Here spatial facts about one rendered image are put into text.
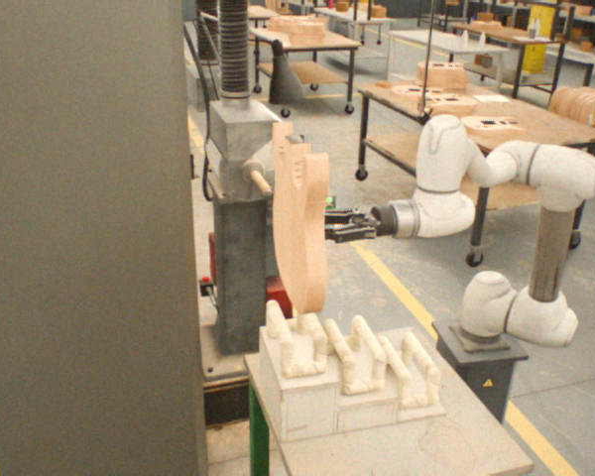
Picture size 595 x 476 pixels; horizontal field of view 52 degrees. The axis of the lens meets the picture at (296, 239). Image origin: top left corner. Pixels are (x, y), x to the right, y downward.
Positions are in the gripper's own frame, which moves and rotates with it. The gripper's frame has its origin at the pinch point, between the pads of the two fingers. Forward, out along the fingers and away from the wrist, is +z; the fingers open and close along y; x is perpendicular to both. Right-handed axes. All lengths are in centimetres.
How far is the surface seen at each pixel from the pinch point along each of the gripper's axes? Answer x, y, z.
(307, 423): -47.4, -13.0, 2.6
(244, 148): -2, 68, 3
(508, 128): -55, 233, -204
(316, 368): -32.8, -10.4, 0.0
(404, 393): -46, -9, -24
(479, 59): -115, 778, -495
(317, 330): -24.6, -6.5, -1.2
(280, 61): 23, 80, -12
